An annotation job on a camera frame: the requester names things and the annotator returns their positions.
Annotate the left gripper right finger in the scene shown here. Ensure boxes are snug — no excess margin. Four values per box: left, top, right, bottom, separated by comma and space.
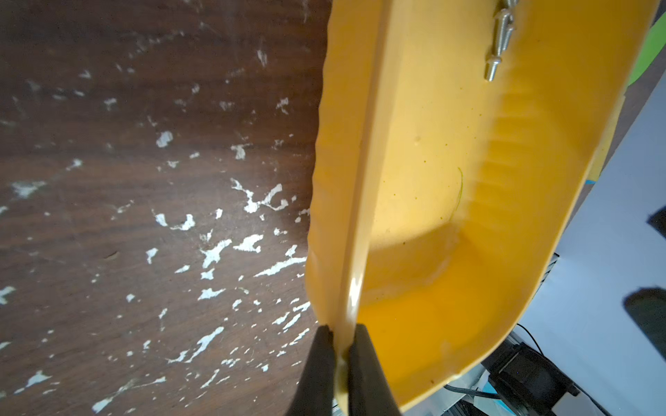
348, 324, 402, 416

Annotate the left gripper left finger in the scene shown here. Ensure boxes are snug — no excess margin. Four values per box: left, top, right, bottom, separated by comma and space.
285, 326, 336, 416

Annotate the yellow plastic storage box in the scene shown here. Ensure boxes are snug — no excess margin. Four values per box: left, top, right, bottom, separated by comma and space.
305, 1, 658, 412

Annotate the green trowel yellow handle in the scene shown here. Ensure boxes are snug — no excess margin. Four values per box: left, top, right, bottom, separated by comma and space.
627, 10, 665, 86

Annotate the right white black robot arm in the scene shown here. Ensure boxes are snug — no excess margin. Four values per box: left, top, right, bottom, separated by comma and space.
482, 341, 580, 415

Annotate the silver metal screw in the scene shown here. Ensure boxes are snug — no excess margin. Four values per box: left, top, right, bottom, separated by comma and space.
484, 0, 520, 83

